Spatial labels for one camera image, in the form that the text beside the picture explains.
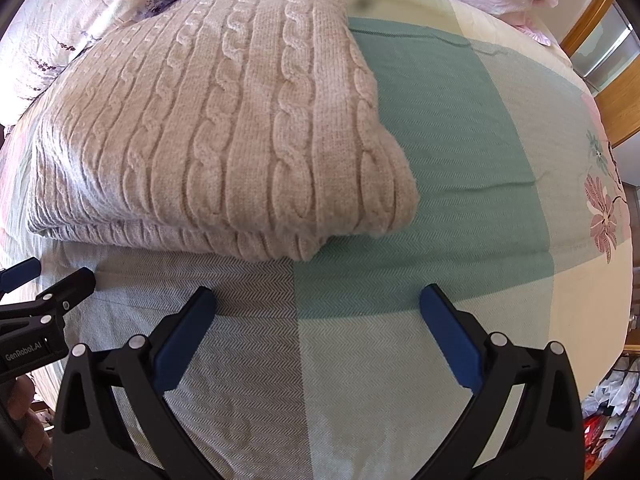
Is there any cream floral bed sheet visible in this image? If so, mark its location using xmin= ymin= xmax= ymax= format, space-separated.
xmin=345 ymin=0 xmax=633 ymax=391

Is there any pile of packets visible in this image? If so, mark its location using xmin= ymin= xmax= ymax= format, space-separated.
xmin=581 ymin=305 xmax=640 ymax=463

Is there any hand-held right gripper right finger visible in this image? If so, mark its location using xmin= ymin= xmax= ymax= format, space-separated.
xmin=415 ymin=283 xmax=587 ymax=480

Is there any person's left hand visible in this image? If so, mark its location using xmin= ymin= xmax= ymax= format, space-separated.
xmin=9 ymin=374 xmax=52 ymax=428

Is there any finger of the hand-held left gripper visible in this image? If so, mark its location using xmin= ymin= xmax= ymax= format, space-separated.
xmin=0 ymin=257 xmax=42 ymax=295
xmin=0 ymin=267 xmax=97 ymax=322

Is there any floral white pillow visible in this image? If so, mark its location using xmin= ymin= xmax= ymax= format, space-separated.
xmin=0 ymin=0 xmax=251 ymax=128

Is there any beige cable knit sweater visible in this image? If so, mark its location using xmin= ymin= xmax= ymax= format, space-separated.
xmin=27 ymin=0 xmax=420 ymax=262

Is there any green checked blanket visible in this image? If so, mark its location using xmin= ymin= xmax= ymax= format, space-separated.
xmin=10 ymin=12 xmax=608 ymax=480

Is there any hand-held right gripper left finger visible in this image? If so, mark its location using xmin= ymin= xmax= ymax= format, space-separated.
xmin=52 ymin=286 xmax=236 ymax=480

